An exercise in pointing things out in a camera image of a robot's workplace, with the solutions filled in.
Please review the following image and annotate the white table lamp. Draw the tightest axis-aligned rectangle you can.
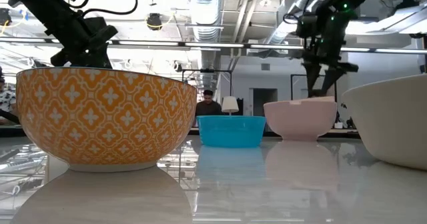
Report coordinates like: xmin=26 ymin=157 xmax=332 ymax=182
xmin=221 ymin=95 xmax=240 ymax=116

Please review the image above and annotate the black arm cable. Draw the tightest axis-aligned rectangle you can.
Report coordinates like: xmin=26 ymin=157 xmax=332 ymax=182
xmin=81 ymin=0 xmax=139 ymax=18

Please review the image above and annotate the person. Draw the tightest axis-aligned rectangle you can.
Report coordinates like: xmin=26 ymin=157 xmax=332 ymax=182
xmin=195 ymin=89 xmax=223 ymax=117

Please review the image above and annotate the black dome ceiling camera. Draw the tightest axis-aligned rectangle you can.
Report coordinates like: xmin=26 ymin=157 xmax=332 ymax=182
xmin=145 ymin=13 xmax=163 ymax=31

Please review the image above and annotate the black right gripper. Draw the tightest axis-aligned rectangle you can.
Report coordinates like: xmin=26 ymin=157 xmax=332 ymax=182
xmin=302 ymin=33 xmax=360 ymax=98

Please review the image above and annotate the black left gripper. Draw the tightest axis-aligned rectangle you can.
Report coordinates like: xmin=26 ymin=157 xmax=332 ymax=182
xmin=49 ymin=17 xmax=119 ymax=69

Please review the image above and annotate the blue plastic bowl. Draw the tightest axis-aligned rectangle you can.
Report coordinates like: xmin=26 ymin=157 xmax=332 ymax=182
xmin=195 ymin=115 xmax=267 ymax=149

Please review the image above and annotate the orange patterned bowl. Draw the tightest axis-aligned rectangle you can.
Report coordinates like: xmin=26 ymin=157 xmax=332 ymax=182
xmin=15 ymin=66 xmax=198 ymax=173

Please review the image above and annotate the long ceiling light bar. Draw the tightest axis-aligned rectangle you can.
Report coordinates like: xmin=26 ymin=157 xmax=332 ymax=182
xmin=0 ymin=36 xmax=427 ymax=55

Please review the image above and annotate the cream white bowl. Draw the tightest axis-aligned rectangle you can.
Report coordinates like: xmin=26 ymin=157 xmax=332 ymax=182
xmin=340 ymin=73 xmax=427 ymax=171

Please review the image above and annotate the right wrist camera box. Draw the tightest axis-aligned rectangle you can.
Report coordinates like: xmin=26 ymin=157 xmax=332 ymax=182
xmin=295 ymin=13 xmax=318 ymax=38

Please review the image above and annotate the silver ventilation duct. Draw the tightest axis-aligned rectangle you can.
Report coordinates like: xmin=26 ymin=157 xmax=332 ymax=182
xmin=185 ymin=0 xmax=226 ymax=90
xmin=266 ymin=0 xmax=334 ymax=47

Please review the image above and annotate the dark doorway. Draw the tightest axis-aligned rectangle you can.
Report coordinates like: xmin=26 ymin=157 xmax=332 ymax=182
xmin=252 ymin=88 xmax=278 ymax=117

